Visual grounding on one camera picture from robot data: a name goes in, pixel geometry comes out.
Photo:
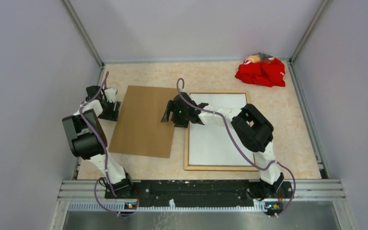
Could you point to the right controller board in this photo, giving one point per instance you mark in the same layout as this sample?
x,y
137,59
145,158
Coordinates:
x,y
273,206

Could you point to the left controller board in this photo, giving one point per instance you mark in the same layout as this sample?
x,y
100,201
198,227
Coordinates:
x,y
130,206

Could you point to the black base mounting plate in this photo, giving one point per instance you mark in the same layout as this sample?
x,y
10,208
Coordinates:
x,y
200,193

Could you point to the brown frame backing board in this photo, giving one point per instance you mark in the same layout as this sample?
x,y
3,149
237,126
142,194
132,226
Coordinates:
x,y
139,130

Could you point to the wooden picture frame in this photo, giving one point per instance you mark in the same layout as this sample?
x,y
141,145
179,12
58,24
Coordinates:
x,y
219,168

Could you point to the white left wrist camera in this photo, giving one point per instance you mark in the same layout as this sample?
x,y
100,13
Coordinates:
x,y
110,94

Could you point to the aluminium front rail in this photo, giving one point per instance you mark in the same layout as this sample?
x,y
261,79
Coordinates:
x,y
306,190

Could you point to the controller board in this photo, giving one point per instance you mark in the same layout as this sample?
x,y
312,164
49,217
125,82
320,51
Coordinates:
x,y
130,206
273,206

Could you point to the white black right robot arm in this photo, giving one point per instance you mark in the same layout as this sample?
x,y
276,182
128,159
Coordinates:
x,y
250,132

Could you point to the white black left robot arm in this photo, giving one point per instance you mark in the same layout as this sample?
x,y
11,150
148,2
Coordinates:
x,y
87,139

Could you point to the white toothed cable duct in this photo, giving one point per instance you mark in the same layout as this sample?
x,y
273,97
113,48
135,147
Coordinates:
x,y
120,206

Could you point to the red crumpled cloth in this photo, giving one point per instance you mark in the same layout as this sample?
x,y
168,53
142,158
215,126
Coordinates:
x,y
263,70

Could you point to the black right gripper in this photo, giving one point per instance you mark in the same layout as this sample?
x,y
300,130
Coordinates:
x,y
171,107

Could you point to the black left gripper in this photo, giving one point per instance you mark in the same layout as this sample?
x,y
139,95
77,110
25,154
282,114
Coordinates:
x,y
113,115

